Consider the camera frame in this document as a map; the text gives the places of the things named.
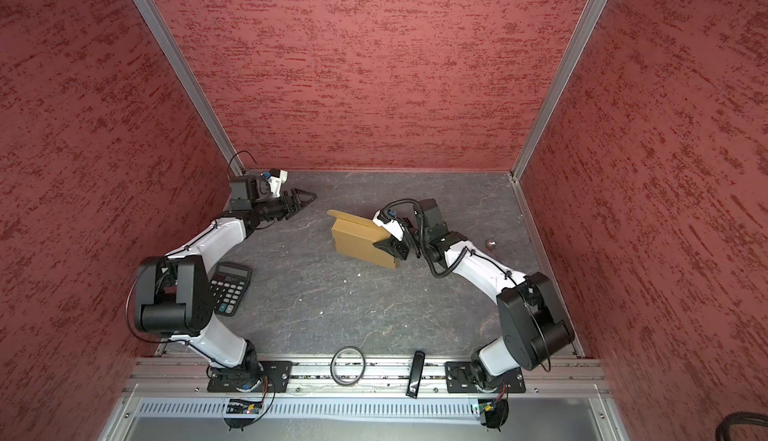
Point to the black rectangular remote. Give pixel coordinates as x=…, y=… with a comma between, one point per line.
x=415, y=374

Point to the aluminium front frame rail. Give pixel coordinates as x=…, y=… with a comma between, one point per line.
x=377, y=376

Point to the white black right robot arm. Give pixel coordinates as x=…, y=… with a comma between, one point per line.
x=533, y=320

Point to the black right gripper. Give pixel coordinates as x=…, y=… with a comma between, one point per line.
x=394, y=247

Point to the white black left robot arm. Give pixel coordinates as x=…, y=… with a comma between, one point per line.
x=184, y=295

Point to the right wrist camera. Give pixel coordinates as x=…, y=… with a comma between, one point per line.
x=388, y=221

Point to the aluminium corner post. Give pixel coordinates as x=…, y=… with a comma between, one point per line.
x=173, y=53
x=585, y=26

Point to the black desk calculator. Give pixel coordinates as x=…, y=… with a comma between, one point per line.
x=229, y=283

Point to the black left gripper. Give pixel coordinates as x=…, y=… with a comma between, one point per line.
x=296, y=192

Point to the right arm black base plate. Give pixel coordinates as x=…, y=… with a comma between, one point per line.
x=470, y=377

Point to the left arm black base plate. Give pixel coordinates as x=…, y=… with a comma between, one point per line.
x=272, y=376

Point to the left rear aluminium corner post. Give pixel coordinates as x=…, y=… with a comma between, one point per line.
x=173, y=53

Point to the brown cardboard box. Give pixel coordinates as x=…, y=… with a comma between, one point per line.
x=355, y=237

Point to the right rear aluminium corner post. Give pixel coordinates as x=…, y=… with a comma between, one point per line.
x=585, y=26

